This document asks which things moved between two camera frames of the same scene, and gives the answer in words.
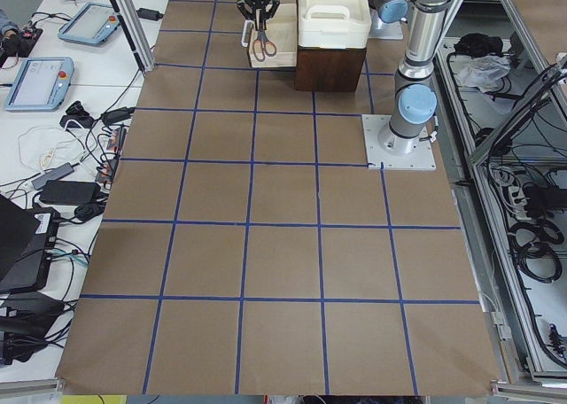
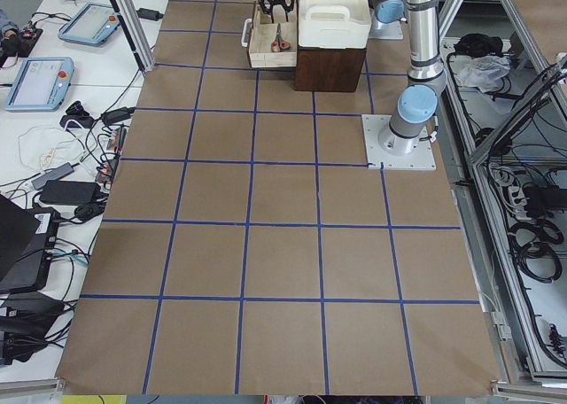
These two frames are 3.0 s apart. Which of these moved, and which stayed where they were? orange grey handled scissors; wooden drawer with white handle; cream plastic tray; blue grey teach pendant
Moved: orange grey handled scissors
Stayed: cream plastic tray; wooden drawer with white handle; blue grey teach pendant
